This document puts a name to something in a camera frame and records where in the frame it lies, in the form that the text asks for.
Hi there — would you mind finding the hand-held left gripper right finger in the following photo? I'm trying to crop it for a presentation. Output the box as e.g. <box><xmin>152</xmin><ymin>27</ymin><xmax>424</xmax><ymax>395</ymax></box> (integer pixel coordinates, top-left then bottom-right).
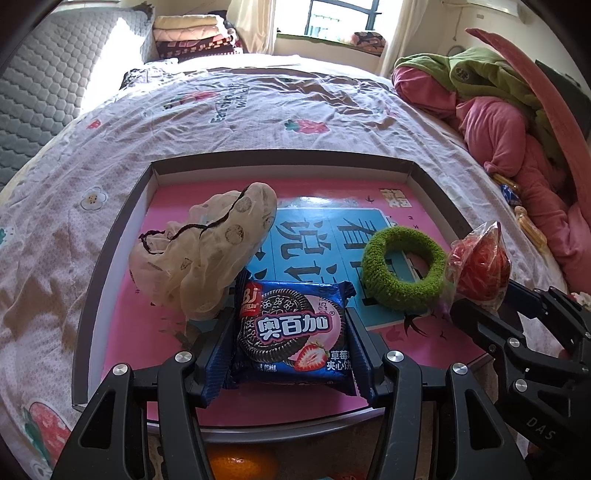
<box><xmin>344</xmin><ymin>307</ymin><xmax>527</xmax><ymax>480</ymax></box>

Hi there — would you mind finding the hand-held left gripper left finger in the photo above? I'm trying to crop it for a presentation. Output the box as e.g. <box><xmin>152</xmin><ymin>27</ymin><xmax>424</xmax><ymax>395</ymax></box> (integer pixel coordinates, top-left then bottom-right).
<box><xmin>51</xmin><ymin>307</ymin><xmax>241</xmax><ymax>480</ymax></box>

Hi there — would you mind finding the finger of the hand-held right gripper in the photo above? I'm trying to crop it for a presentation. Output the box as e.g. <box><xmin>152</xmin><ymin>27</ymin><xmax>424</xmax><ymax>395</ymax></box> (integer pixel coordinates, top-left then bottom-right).
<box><xmin>505</xmin><ymin>279</ymin><xmax>591</xmax><ymax>342</ymax></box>
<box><xmin>450</xmin><ymin>298</ymin><xmax>532</xmax><ymax>393</ymax></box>

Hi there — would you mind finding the plastic red snack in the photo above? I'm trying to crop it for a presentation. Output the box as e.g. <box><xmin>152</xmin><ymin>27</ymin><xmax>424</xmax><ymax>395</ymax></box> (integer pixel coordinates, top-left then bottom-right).
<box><xmin>445</xmin><ymin>222</ymin><xmax>512</xmax><ymax>315</ymax></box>

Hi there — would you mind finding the blue sandwich cookie packet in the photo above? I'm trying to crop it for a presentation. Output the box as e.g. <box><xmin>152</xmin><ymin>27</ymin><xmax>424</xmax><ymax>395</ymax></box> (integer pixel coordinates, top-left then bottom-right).
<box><xmin>222</xmin><ymin>270</ymin><xmax>358</xmax><ymax>398</ymax></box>

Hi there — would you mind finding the green fuzzy ring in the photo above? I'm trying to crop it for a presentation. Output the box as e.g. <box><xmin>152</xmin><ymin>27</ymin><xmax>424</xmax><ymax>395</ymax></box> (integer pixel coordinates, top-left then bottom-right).
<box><xmin>361</xmin><ymin>226</ymin><xmax>448</xmax><ymax>312</ymax></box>

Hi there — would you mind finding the orange tangerine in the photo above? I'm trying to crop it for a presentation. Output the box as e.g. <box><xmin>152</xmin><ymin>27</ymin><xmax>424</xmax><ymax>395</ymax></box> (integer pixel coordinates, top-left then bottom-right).
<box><xmin>207</xmin><ymin>455</ymin><xmax>280</xmax><ymax>480</ymax></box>

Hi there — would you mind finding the beige mesh cloth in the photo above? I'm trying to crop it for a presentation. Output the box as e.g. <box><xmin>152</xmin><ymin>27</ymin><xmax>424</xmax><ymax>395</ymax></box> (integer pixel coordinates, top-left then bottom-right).
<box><xmin>128</xmin><ymin>182</ymin><xmax>279</xmax><ymax>321</ymax></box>

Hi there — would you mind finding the shallow grey cardboard box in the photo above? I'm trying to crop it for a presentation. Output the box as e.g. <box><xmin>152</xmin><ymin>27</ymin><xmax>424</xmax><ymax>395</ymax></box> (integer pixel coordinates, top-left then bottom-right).
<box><xmin>71</xmin><ymin>148</ymin><xmax>502</xmax><ymax>432</ymax></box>

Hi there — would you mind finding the clear yellow biscuit packet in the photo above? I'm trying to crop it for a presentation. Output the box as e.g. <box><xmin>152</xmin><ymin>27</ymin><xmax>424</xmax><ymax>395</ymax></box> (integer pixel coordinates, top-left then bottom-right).
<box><xmin>515</xmin><ymin>205</ymin><xmax>548</xmax><ymax>250</ymax></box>

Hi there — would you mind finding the blue snack packet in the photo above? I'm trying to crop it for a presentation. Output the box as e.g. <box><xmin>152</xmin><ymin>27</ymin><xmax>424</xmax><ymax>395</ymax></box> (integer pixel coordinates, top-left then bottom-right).
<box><xmin>492</xmin><ymin>173</ymin><xmax>525</xmax><ymax>208</ymax></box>

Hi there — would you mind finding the pink quilt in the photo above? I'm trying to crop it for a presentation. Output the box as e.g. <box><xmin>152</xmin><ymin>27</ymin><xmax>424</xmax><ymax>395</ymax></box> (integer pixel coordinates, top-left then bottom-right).
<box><xmin>392</xmin><ymin>65</ymin><xmax>591</xmax><ymax>296</ymax></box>

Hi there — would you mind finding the pink book with blue label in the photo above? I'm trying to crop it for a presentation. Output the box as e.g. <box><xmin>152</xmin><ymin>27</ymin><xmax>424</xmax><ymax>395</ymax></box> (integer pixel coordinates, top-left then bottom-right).
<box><xmin>92</xmin><ymin>178</ymin><xmax>485</xmax><ymax>425</ymax></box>

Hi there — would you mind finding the long pink ribbed cushion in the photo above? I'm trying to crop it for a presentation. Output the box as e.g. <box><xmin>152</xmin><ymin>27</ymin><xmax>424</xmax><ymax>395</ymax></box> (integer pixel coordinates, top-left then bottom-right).
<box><xmin>466</xmin><ymin>28</ymin><xmax>591</xmax><ymax>195</ymax></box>

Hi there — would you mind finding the black flat television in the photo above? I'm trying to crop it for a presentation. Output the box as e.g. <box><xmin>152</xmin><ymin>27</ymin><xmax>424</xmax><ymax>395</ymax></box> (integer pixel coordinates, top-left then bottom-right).
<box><xmin>536</xmin><ymin>59</ymin><xmax>583</xmax><ymax>93</ymax></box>

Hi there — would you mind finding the green blanket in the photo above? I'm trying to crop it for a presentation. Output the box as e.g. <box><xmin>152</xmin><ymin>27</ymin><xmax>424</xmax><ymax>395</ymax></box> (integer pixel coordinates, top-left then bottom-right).
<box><xmin>392</xmin><ymin>46</ymin><xmax>564</xmax><ymax>139</ymax></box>

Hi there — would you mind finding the strawberry printed bedsheet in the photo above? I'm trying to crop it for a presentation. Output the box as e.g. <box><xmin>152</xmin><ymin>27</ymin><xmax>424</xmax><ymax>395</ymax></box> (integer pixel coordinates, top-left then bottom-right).
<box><xmin>0</xmin><ymin>53</ymin><xmax>573</xmax><ymax>480</ymax></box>

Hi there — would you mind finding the cream curtain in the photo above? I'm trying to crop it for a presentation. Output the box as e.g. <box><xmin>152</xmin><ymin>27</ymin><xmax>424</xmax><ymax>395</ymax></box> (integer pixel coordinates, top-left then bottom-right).
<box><xmin>228</xmin><ymin>0</ymin><xmax>308</xmax><ymax>52</ymax></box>
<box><xmin>379</xmin><ymin>0</ymin><xmax>439</xmax><ymax>79</ymax></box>

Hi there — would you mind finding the dark patterned small cushion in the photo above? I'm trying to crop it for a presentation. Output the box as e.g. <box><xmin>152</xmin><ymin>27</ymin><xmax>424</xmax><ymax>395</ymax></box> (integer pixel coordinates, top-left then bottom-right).
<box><xmin>349</xmin><ymin>31</ymin><xmax>389</xmax><ymax>54</ymax></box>

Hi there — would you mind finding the dark patterned folded blanket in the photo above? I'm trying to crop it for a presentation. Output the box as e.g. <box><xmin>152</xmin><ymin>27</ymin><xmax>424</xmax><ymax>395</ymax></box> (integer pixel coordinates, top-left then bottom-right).
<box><xmin>156</xmin><ymin>39</ymin><xmax>245</xmax><ymax>61</ymax></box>

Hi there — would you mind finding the grey quilted headboard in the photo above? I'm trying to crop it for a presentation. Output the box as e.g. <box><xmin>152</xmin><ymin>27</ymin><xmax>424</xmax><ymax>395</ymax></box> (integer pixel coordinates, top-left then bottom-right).
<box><xmin>0</xmin><ymin>4</ymin><xmax>155</xmax><ymax>190</ymax></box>

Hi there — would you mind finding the pink folded blanket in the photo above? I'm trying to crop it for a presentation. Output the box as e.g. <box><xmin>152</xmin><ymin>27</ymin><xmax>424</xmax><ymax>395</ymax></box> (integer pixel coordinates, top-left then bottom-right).
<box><xmin>154</xmin><ymin>28</ymin><xmax>232</xmax><ymax>44</ymax></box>

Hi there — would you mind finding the dark framed window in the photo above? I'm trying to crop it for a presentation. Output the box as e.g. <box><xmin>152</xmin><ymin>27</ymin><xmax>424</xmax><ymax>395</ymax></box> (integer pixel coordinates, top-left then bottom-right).
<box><xmin>305</xmin><ymin>0</ymin><xmax>407</xmax><ymax>44</ymax></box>

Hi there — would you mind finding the cream folded blanket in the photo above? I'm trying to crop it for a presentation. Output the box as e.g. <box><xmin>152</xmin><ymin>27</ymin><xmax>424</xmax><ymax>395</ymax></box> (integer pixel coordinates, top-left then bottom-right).
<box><xmin>154</xmin><ymin>15</ymin><xmax>222</xmax><ymax>31</ymax></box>

